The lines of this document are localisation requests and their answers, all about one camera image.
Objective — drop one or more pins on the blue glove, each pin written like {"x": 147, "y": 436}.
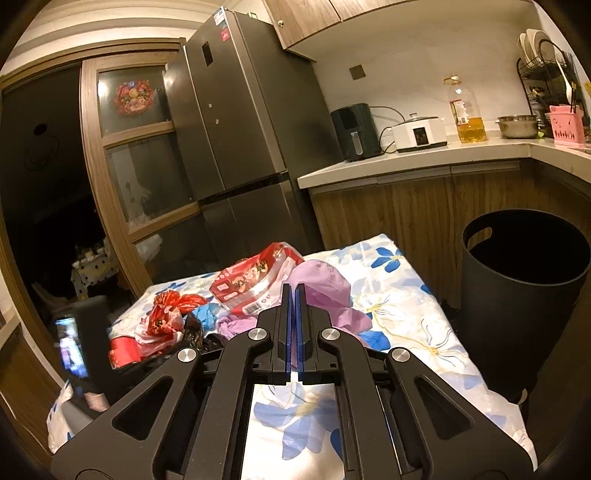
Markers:
{"x": 205, "y": 316}

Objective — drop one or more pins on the white plate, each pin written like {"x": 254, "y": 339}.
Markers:
{"x": 522, "y": 46}

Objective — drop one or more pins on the red round door decoration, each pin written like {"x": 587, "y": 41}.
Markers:
{"x": 134, "y": 98}

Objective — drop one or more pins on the white kitchen countertop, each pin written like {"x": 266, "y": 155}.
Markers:
{"x": 415, "y": 157}

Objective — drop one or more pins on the purple plastic bag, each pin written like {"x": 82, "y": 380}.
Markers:
{"x": 323, "y": 281}

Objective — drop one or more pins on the red small package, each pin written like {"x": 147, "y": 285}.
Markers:
{"x": 123, "y": 353}

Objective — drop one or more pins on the wooden lower cabinet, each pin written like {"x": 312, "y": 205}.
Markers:
{"x": 415, "y": 207}

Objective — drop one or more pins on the pink utensil holder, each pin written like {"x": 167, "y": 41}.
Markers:
{"x": 567, "y": 129}

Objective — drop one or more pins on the black plastic bag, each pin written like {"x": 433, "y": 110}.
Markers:
{"x": 203, "y": 339}

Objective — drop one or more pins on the wooden upper cabinet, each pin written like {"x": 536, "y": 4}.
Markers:
{"x": 314, "y": 18}

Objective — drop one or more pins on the white bowl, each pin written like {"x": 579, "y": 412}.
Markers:
{"x": 540, "y": 39}

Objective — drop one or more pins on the red plastic bag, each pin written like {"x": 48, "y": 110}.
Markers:
{"x": 161, "y": 323}

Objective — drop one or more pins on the polka dot tablecloth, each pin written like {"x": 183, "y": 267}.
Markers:
{"x": 92, "y": 274}

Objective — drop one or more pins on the cooking oil bottle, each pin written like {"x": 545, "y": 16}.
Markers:
{"x": 466, "y": 120}

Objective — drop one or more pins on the white electric cooker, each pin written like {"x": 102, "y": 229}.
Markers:
{"x": 420, "y": 136}

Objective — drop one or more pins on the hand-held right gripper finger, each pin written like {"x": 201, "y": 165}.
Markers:
{"x": 288, "y": 323}
{"x": 299, "y": 323}

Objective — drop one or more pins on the grey steel refrigerator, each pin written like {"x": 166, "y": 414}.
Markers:
{"x": 249, "y": 115}

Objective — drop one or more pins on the red snack package bag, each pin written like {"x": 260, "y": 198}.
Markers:
{"x": 249, "y": 281}

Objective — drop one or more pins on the dark green air fryer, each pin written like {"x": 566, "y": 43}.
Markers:
{"x": 353, "y": 134}

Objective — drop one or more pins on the dark wall outlet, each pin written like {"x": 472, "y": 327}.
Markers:
{"x": 356, "y": 72}

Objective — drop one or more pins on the wooden glass sliding door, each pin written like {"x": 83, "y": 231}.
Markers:
{"x": 90, "y": 138}

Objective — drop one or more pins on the stainless steel pot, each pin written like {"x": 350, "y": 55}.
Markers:
{"x": 517, "y": 127}

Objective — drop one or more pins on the black trash bin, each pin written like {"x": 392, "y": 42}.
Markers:
{"x": 521, "y": 314}

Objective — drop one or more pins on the wooden cabinet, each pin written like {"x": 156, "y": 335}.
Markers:
{"x": 314, "y": 18}
{"x": 415, "y": 207}

